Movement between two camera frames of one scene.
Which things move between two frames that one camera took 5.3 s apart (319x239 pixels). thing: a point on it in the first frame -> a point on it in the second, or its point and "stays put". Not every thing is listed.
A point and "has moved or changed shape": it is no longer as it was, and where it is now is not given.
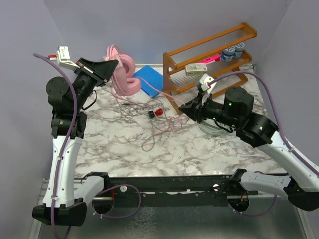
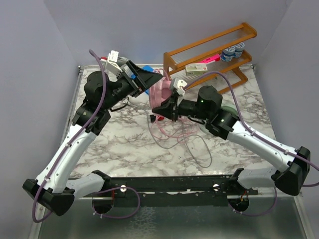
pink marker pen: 215,58 stays put
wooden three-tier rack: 209,67 stays put
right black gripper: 194,110 -> 169,108
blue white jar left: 228,53 stays put
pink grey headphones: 123,82 has moved or changed shape
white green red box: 195,69 stays put
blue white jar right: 239,49 stays put
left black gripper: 100,71 -> 143,79
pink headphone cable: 153,109 has moved or changed shape
